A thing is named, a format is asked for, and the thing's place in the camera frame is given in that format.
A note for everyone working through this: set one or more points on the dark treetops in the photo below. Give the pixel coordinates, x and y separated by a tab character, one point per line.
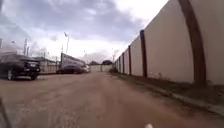
106	62

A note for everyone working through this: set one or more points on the grey building with fence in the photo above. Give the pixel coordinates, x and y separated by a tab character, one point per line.
71	60

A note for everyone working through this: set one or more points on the dark parked car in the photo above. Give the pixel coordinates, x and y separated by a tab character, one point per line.
70	69

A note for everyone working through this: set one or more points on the brown dirt road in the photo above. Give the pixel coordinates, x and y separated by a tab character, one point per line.
90	100

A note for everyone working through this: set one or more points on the street lamp pole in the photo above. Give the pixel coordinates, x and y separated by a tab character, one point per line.
67	41

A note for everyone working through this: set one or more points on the robot's own part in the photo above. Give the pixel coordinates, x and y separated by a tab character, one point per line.
148	126

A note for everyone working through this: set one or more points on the weedy verge with kerb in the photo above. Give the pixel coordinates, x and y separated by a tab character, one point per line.
180	90

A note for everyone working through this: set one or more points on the black SUV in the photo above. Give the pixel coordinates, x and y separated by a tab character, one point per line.
20	68

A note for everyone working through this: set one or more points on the pale end wall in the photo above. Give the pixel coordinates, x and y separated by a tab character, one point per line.
100	68

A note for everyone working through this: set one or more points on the pale wall with brown posts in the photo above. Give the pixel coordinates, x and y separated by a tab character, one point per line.
166	50

